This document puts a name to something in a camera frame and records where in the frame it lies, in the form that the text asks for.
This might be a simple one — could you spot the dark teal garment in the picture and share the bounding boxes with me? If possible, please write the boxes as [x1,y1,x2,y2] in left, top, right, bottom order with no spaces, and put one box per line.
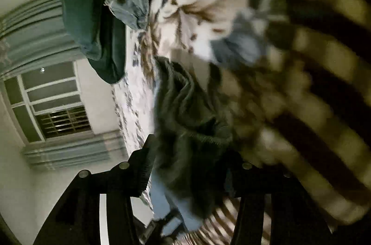
[62,0,126,84]

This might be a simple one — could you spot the brown striped blanket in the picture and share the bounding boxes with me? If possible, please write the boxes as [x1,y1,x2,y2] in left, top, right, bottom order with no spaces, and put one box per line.
[178,0,371,245]

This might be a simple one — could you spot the grey blue curtain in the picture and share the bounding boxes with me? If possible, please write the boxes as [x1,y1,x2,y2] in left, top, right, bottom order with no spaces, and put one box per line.
[0,0,87,79]

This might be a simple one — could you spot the blurred blue cloth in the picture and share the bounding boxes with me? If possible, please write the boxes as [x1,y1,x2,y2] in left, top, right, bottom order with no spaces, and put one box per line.
[210,8,269,69]

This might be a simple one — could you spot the white framed window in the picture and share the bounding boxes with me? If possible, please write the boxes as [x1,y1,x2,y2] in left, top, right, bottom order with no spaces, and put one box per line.
[2,60,94,144]

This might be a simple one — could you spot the light blue cloth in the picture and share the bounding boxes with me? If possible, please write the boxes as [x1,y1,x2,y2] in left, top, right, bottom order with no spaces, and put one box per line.
[149,173,203,237]

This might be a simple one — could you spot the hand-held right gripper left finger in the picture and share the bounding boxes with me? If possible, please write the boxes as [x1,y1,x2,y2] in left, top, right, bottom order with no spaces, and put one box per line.
[33,134,157,245]

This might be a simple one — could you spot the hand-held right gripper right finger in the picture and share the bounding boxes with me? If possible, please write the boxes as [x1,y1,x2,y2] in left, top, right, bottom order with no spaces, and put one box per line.
[228,152,334,245]

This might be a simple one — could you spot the dark green pants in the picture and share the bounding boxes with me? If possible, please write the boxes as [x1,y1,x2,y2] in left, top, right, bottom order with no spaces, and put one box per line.
[153,56,236,218]

